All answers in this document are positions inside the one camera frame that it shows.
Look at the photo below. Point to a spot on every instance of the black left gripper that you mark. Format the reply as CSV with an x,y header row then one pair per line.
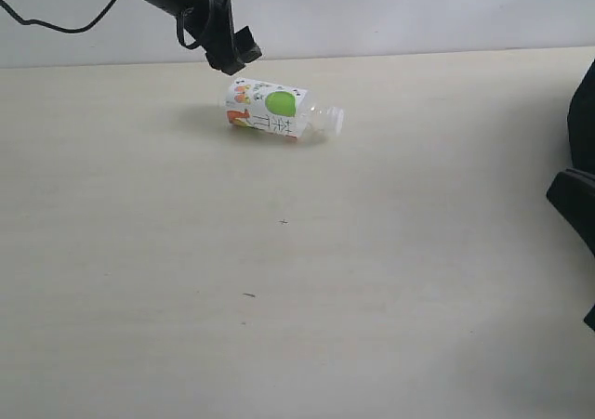
x,y
208,24

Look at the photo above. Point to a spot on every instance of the white pear label bottle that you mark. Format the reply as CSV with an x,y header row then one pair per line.
x,y
281,110

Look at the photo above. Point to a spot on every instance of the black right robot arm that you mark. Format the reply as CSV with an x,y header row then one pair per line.
x,y
571,192

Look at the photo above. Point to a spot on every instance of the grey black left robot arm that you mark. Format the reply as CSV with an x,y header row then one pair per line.
x,y
173,7

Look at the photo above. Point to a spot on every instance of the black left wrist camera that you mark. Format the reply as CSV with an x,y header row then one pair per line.
x,y
247,48

